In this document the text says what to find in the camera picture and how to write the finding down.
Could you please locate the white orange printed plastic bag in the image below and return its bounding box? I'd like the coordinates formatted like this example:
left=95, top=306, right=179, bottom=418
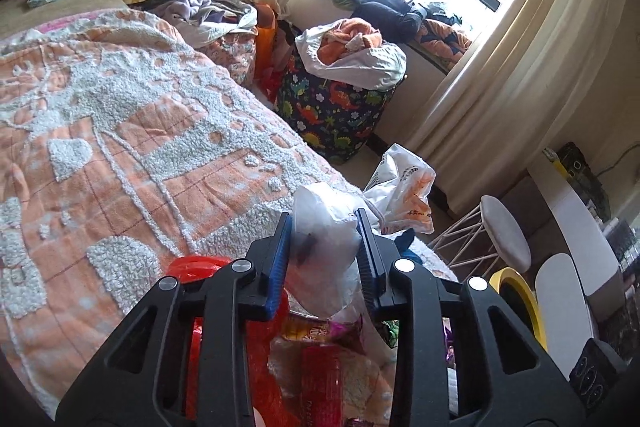
left=364, top=143, right=437, bottom=235

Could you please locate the pink floral fabric bag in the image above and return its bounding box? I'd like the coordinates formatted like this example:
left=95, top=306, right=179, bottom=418
left=200, top=32, right=258, bottom=90

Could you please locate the orange white tufted blanket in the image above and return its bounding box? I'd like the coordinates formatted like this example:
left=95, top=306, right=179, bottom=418
left=0, top=9, right=458, bottom=418

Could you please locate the dark jacket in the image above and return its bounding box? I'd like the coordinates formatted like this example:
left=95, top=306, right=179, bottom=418
left=345, top=0, right=426, bottom=42

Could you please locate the white rounded chair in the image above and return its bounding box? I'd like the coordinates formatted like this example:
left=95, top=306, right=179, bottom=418
left=534, top=253, right=601, bottom=380

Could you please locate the white round stool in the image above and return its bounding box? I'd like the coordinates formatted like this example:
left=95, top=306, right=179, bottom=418
left=447, top=195, right=532, bottom=280

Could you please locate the yellow red snack packet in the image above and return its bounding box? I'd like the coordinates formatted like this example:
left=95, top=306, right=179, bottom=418
left=280, top=314, right=331, bottom=343

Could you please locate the yellow small box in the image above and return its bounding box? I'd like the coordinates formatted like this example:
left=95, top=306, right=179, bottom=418
left=545, top=149, right=571, bottom=175

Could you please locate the red orange plastic bag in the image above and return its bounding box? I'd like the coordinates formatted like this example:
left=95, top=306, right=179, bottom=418
left=167, top=256, right=301, bottom=427

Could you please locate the clear crumpled plastic wrapper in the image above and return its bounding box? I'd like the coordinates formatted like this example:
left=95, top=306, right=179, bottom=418
left=270, top=337, right=396, bottom=423

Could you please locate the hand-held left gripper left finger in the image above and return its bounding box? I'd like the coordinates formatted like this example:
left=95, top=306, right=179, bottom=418
left=55, top=213, right=293, bottom=427

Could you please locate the pink wrapper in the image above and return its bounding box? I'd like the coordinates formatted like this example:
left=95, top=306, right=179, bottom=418
left=330, top=312, right=366, bottom=353

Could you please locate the yellow trash bin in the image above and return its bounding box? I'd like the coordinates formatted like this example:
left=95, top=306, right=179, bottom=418
left=489, top=267, right=548, bottom=353

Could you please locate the orange towel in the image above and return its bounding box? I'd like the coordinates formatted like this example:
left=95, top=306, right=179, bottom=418
left=320, top=19, right=383, bottom=65

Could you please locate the orange black blanket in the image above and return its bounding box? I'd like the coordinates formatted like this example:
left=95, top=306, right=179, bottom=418
left=415, top=17, right=473, bottom=58

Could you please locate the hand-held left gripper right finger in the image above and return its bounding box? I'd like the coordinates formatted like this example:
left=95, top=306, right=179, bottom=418
left=354, top=208, right=586, bottom=427

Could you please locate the dark patterned box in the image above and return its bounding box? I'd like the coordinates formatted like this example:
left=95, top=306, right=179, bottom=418
left=557, top=142, right=611, bottom=218

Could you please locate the dinosaur print laundry basket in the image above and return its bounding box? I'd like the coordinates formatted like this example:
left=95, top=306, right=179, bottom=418
left=276, top=52, right=396, bottom=164

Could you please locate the white desk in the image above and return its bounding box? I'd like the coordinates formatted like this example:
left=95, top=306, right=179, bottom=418
left=527, top=154, right=626, bottom=308

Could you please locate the white purple cloth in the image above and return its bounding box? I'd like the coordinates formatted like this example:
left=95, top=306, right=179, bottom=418
left=150, top=0, right=258, bottom=48

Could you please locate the cream pleated curtain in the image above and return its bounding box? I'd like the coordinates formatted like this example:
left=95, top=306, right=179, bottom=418
left=400, top=0, right=640, bottom=152

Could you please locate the white bag of laundry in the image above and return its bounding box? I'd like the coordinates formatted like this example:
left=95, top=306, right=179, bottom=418
left=295, top=19, right=408, bottom=92

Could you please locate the purple wrapper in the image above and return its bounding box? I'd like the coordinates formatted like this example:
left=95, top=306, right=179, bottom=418
left=442, top=317, right=458, bottom=368

